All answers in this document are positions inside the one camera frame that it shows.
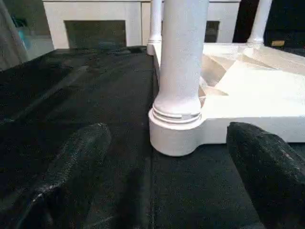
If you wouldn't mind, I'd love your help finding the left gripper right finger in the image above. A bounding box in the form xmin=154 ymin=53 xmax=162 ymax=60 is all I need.
xmin=225 ymin=121 xmax=305 ymax=229

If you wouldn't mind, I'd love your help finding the white plastic table leg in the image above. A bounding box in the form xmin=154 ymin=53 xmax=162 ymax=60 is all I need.
xmin=148 ymin=0 xmax=164 ymax=45
xmin=152 ymin=0 xmax=210 ymax=120
xmin=247 ymin=0 xmax=273 ymax=45

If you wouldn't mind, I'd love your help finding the grey curtain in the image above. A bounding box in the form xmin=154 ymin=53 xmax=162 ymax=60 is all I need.
xmin=0 ymin=0 xmax=27 ymax=72

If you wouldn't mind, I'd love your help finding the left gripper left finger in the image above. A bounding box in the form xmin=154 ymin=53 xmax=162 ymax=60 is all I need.
xmin=0 ymin=123 xmax=112 ymax=229

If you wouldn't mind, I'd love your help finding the white cabinet with glass doors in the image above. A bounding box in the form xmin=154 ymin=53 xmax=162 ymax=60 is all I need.
xmin=42 ymin=0 xmax=241 ymax=50

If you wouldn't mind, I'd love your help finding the black mat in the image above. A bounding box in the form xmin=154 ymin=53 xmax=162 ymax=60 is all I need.
xmin=0 ymin=45 xmax=305 ymax=229

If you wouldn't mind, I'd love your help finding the white plastic table top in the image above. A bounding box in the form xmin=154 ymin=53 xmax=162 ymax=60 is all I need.
xmin=146 ymin=42 xmax=305 ymax=157

